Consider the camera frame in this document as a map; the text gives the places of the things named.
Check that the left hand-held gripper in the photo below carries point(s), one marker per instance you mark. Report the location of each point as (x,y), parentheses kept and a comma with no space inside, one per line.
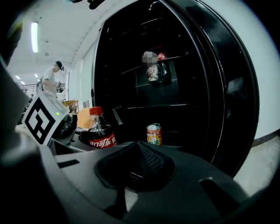
(41,120)

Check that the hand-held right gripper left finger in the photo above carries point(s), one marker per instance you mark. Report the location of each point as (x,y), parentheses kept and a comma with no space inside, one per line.
(118,166)

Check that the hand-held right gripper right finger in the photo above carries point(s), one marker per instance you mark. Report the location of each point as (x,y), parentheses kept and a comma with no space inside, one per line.
(153,166)

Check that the cola drink bottle red cap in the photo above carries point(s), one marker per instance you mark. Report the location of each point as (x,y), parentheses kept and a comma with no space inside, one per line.
(101,131)

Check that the orange drink can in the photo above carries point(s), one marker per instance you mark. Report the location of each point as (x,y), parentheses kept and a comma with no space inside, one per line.
(154,134)

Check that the black fridge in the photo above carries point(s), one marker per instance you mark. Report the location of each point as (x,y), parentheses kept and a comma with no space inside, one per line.
(175,98)

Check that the white patterned drink can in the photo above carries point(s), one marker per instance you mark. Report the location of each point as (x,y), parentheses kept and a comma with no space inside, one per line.
(152,70)

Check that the dark drink bottle red label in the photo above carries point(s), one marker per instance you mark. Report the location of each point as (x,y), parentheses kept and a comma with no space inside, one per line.
(163,65)

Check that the wooden table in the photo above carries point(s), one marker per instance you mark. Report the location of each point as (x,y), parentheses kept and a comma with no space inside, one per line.
(71,106)

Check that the metal railing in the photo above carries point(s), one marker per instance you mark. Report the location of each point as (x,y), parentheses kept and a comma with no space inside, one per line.
(28,88)

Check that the long ceiling light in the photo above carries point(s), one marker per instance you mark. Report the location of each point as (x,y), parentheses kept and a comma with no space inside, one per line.
(34,37)

